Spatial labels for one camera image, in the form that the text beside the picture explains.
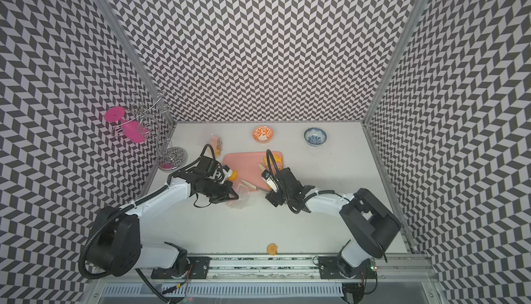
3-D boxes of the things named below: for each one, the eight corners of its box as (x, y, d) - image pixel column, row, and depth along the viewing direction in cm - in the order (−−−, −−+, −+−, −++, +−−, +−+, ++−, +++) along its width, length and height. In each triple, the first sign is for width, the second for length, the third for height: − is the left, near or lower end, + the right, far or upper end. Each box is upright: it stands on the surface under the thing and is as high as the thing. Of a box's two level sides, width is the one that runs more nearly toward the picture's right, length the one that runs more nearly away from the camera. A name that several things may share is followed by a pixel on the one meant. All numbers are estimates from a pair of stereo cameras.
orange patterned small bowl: (252, 143, 109) (251, 138, 107) (253, 129, 116) (252, 125, 113) (274, 143, 109) (274, 139, 107) (274, 129, 116) (274, 125, 113)
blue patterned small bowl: (305, 146, 110) (306, 140, 106) (303, 133, 115) (304, 127, 112) (325, 146, 110) (327, 140, 106) (323, 133, 115) (325, 127, 112)
